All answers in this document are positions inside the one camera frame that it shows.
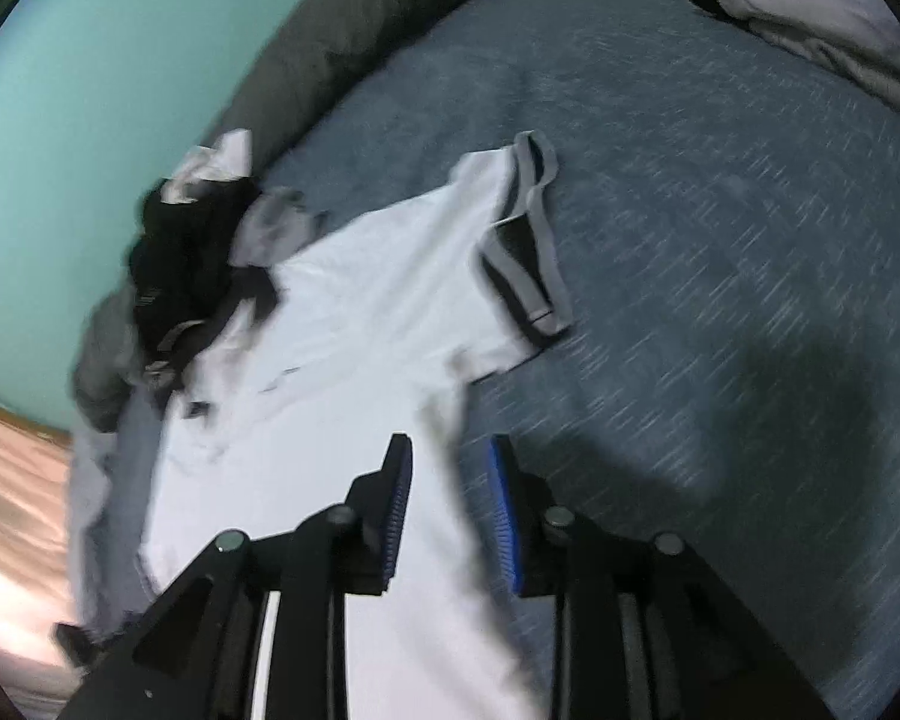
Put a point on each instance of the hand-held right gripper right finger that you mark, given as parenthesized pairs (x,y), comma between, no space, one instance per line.
(504,517)

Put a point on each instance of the dark grey duvet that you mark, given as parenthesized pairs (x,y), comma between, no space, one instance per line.
(330,30)

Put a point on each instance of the grey sweatshirt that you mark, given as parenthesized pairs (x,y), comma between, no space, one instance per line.
(277,229)

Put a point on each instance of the black jacket with white piping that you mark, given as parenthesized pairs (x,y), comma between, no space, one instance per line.
(187,270)

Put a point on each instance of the pink curtain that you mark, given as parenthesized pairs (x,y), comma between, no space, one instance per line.
(15,540)

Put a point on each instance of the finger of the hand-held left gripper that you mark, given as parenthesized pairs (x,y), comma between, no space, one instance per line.
(76,643)

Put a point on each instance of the white polo shirt black trim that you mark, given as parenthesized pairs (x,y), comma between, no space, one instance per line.
(345,330)

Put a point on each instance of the white cloth garment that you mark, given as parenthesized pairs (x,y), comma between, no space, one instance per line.
(210,165)

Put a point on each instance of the blue patterned bedsheet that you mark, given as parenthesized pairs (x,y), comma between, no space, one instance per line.
(720,277)

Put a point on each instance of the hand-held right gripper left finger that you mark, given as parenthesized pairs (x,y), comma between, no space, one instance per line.
(397,510)

